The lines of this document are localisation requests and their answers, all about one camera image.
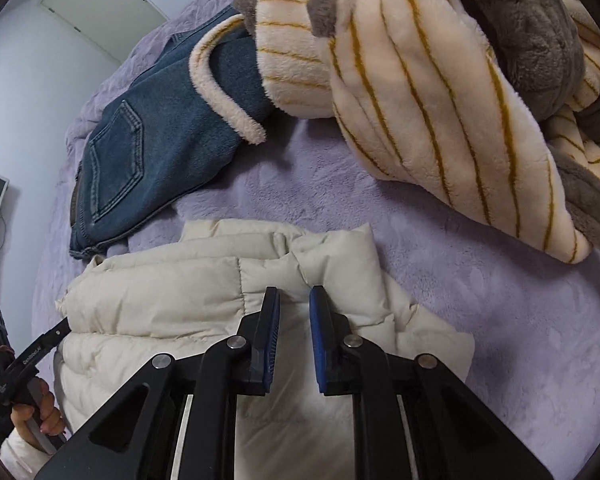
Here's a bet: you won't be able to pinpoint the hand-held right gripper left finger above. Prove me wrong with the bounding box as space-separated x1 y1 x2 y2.
32 286 282 480

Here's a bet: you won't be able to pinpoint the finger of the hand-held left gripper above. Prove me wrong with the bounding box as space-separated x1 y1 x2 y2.
39 320 74 354

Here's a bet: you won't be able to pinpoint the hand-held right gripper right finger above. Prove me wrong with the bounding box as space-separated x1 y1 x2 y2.
309 285 556 480

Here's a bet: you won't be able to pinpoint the cream quilted down jacket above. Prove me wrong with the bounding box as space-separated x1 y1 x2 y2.
55 218 476 480

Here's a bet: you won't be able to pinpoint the person's left forearm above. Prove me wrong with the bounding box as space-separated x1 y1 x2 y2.
0 430 56 480

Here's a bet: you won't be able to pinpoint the person's left hand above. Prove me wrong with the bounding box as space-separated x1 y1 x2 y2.
10 377 67 437

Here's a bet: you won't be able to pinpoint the purple plush blanket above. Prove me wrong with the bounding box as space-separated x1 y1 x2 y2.
55 0 600 480

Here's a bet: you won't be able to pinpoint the blue denim jeans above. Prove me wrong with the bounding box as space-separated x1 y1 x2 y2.
69 5 273 261

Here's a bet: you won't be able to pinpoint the striped cream fleece robe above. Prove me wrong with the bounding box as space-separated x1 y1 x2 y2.
190 0 600 264

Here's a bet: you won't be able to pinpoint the white door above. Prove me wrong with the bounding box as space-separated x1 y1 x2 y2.
40 0 171 63

